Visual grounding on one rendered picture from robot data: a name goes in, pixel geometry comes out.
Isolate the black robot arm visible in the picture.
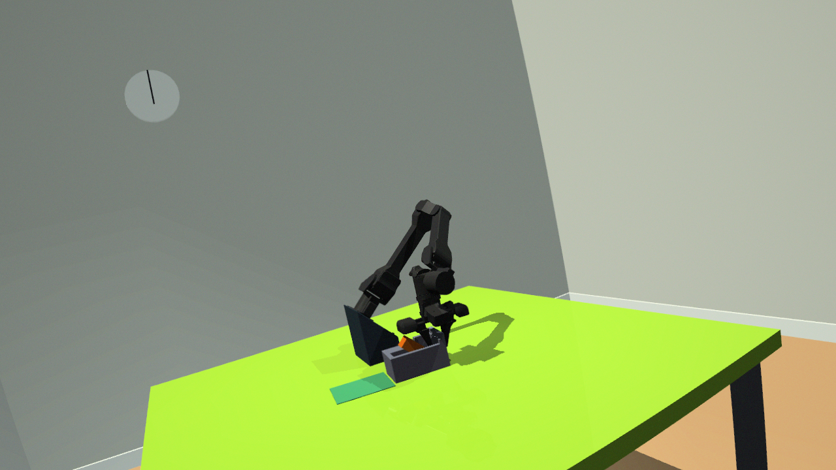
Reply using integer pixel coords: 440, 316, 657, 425
350, 199, 456, 327

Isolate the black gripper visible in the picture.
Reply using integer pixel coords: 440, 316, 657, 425
396, 293, 470, 347

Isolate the orange l-shaped part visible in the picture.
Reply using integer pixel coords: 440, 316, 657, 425
398, 335, 424, 352

